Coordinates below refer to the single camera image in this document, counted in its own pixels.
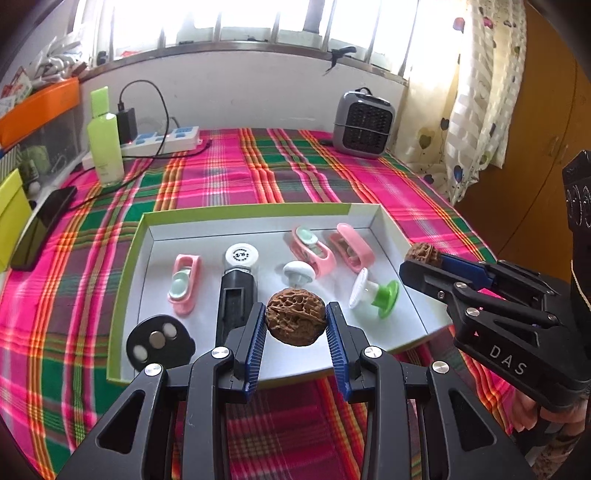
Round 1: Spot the green and white cardboard box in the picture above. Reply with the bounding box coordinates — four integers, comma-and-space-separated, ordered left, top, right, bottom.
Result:
106, 203, 455, 386

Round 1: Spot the black rectangular device clear cap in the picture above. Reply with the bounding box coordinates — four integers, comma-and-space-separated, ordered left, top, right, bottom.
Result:
215, 270, 258, 347

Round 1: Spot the patterned sheer curtain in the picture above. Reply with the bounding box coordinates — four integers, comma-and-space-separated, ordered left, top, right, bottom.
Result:
399, 0, 529, 206

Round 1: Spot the barred window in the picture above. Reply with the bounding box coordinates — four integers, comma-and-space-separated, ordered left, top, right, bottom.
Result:
78, 0, 462, 79

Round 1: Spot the small white jar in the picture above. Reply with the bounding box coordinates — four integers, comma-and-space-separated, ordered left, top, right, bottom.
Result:
225, 242, 259, 278

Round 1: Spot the clear bin with orange lid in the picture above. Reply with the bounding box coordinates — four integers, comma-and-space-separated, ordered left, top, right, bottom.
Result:
0, 76, 86, 185

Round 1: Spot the white power strip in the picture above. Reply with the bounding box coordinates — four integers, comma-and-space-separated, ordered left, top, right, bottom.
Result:
82, 126, 202, 171

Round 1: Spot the black window clip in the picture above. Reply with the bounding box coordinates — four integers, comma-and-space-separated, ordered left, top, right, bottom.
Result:
323, 45, 357, 75

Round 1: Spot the pink clip with mint pad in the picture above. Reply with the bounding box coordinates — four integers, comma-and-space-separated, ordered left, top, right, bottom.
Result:
167, 253, 202, 317
284, 225, 337, 278
329, 223, 375, 269

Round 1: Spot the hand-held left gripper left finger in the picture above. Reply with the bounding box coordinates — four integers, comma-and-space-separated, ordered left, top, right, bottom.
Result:
55, 302, 269, 480

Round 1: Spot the black smartphone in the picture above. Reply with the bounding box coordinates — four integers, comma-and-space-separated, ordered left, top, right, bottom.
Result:
10, 185, 78, 271

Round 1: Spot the grey space heater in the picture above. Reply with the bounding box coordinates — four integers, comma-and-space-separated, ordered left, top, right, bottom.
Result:
333, 88, 399, 160

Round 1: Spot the brown walnut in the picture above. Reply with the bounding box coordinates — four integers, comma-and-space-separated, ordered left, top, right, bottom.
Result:
405, 243, 445, 268
264, 286, 331, 343

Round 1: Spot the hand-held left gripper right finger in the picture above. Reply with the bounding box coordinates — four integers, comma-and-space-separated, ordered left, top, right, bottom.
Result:
324, 301, 532, 480

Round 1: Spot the white and green spool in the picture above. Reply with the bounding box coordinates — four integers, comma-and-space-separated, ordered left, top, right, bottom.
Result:
348, 268, 400, 318

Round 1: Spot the person's right hand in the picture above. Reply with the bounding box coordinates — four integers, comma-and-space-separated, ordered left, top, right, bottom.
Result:
510, 385, 548, 432

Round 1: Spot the yellow-green lidded box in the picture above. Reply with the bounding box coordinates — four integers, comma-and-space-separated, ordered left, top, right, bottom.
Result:
0, 168, 35, 273

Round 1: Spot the black cable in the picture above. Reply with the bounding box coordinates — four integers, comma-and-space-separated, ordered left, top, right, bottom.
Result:
69, 80, 214, 208

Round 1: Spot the light green bottle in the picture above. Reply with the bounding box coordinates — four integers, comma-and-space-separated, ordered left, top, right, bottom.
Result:
88, 88, 125, 186

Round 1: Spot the black charger plug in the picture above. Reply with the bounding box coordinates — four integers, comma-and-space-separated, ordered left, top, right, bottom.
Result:
116, 108, 138, 143

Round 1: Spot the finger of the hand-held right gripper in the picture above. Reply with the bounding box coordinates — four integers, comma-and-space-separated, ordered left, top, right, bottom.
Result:
441, 253, 563, 315
399, 259, 558, 334

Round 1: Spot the wooden wardrobe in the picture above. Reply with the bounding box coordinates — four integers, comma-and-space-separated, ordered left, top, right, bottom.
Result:
455, 4, 591, 287

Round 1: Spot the black round three-disc case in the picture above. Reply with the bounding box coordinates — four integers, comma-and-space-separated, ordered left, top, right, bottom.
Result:
127, 315, 195, 370

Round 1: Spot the pink green plaid cloth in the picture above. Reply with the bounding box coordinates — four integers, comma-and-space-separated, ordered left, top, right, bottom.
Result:
0, 128, 513, 480

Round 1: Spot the white mushroom-shaped knob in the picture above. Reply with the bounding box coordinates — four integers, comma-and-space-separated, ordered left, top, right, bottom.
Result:
281, 261, 317, 289

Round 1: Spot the pile of assorted packets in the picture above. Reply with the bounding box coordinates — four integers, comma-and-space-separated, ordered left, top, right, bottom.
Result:
0, 32, 98, 97

